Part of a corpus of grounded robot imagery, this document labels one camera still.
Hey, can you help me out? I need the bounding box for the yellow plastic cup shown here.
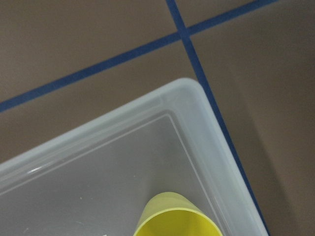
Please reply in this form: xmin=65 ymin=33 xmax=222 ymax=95
xmin=134 ymin=192 xmax=222 ymax=236

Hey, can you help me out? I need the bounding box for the clear plastic storage box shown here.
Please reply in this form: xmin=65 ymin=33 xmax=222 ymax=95
xmin=0 ymin=79 xmax=267 ymax=236

